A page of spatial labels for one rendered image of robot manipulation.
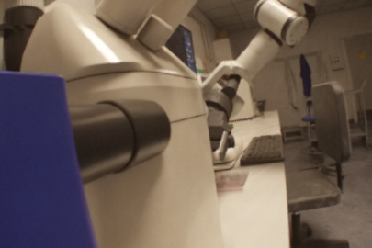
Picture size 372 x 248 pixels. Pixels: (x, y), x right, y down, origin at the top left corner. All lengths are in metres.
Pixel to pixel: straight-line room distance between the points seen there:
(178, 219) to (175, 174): 0.04
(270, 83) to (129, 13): 5.85
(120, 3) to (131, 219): 0.17
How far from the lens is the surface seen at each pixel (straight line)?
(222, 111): 0.53
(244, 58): 0.63
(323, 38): 6.30
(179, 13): 0.27
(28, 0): 0.41
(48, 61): 0.20
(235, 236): 0.38
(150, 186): 0.17
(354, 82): 6.28
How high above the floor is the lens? 0.94
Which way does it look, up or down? 1 degrees up
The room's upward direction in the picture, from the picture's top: 9 degrees counter-clockwise
